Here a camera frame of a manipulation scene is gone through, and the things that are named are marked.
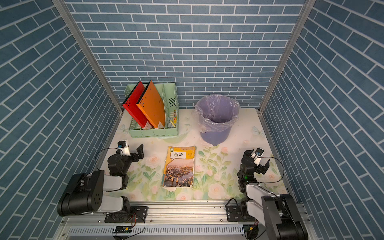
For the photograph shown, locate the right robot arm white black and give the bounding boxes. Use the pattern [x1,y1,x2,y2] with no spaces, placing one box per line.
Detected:
[237,148,309,240]

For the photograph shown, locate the small black electronics box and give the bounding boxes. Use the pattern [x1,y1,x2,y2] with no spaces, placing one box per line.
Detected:
[113,226,133,235]

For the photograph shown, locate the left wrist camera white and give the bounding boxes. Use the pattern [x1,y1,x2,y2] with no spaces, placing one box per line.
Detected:
[116,140,131,156]

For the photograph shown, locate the clear plastic bin liner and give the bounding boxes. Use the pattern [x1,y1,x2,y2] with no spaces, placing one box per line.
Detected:
[193,94,241,134]

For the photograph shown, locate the purple trash bin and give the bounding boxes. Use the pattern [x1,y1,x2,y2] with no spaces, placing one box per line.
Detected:
[196,95,240,146]

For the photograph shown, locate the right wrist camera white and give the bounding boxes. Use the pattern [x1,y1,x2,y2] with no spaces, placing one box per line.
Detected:
[251,148,264,166]

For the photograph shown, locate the English textbook yellow cover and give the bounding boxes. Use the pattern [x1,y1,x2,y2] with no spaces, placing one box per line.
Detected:
[162,146,197,188]

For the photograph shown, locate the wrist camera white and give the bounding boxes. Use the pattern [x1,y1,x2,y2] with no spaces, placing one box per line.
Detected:
[251,148,264,166]
[116,140,131,156]

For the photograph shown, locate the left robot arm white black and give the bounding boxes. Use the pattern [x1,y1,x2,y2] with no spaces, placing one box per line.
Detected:
[57,141,144,223]

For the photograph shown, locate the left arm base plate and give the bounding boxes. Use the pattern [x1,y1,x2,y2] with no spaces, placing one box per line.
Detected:
[105,206,148,224]

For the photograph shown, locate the aluminium mounting rail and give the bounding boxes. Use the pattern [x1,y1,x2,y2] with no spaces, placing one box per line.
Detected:
[54,200,254,240]

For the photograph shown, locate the red file folder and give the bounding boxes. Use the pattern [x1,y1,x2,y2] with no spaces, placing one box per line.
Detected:
[122,81,152,130]

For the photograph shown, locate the floral table mat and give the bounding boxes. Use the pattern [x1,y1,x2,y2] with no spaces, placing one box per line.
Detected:
[106,109,273,202]

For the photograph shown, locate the green plastic file rack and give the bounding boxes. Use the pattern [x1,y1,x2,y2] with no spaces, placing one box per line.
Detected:
[126,83,179,138]

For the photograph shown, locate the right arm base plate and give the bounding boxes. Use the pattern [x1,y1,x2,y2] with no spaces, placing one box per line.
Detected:
[225,205,265,225]

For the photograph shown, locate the orange file folder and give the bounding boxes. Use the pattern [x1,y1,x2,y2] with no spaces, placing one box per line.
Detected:
[136,81,166,129]

